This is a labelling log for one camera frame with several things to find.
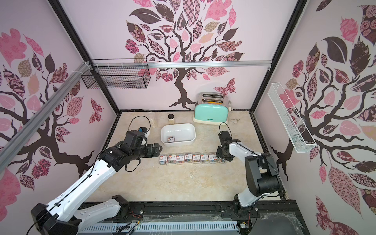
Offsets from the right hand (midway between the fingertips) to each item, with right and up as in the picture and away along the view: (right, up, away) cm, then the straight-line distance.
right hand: (222, 157), depth 92 cm
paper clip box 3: (-32, -1, -1) cm, 32 cm away
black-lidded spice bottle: (-35, +25, +11) cm, 45 cm away
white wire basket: (+35, +25, -12) cm, 44 cm away
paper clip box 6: (-12, 0, -1) cm, 12 cm away
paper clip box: (-35, +10, +8) cm, 37 cm away
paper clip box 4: (-22, 0, 0) cm, 22 cm away
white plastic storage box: (-30, +14, +12) cm, 35 cm away
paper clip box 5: (-17, 0, -1) cm, 17 cm away
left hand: (-40, +7, -17) cm, 44 cm away
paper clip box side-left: (-27, -1, -2) cm, 27 cm away
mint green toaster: (-6, +33, +9) cm, 34 cm away
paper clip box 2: (-38, -1, -2) cm, 38 cm away
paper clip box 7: (-7, -1, -2) cm, 7 cm away
